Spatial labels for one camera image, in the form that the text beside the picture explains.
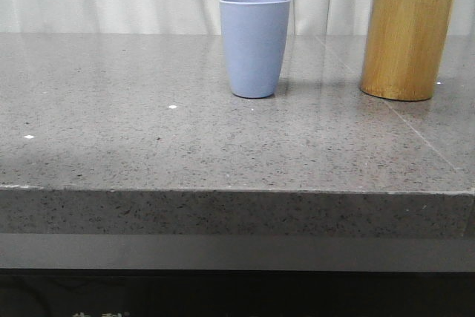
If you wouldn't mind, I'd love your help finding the bamboo cylindrical holder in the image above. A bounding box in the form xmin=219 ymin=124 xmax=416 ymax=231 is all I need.
xmin=359 ymin=0 xmax=453 ymax=101

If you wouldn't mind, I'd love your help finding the blue plastic cup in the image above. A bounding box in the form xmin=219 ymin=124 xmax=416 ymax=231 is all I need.
xmin=220 ymin=0 xmax=291 ymax=99

